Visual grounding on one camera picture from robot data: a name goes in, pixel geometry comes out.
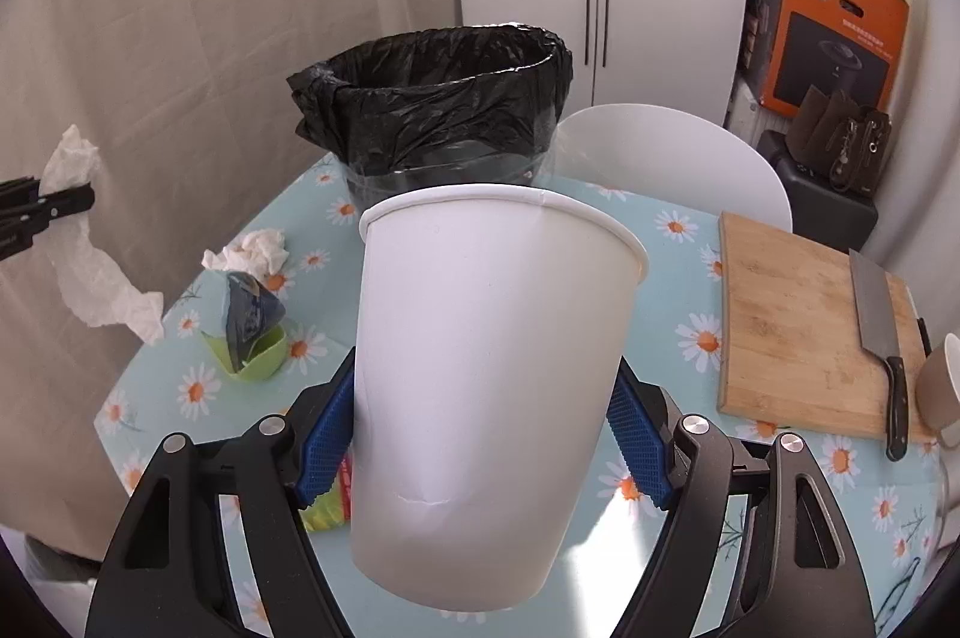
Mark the black stool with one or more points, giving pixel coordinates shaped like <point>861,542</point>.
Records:
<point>843,221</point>

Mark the small white tissue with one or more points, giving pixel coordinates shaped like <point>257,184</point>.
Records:
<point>261,253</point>

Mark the cleaver knife black handle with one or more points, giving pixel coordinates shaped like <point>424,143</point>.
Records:
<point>877,330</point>

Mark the red snack packet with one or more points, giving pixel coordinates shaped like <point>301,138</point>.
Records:
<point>332,509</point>

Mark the blue foil snack bag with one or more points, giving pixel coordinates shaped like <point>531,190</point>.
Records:
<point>251,313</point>

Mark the beige mug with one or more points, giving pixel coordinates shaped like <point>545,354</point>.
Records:
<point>937,392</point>

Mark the green paper cup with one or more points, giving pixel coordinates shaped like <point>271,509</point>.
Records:
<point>262,366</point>

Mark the black trash bag bin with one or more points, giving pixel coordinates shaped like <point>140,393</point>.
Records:
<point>472,104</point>

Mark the brown leather bag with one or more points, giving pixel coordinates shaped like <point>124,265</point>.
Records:
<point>841,141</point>

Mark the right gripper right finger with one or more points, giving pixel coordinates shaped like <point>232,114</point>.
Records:
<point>797,573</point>

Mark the white paper cup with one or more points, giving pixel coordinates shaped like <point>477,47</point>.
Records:
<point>491,323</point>

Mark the bamboo cutting board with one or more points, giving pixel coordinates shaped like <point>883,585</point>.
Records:
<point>791,351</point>

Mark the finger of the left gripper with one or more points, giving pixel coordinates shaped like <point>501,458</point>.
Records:
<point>24,209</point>
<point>13,241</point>

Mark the daisy print tablecloth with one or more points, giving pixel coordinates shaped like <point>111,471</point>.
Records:
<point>177,385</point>

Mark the long white tissue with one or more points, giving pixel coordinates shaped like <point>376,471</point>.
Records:
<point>92,284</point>

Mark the white chair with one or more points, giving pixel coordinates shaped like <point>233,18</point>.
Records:
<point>672,156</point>

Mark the orange Philips box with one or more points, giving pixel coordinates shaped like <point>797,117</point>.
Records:
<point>852,46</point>

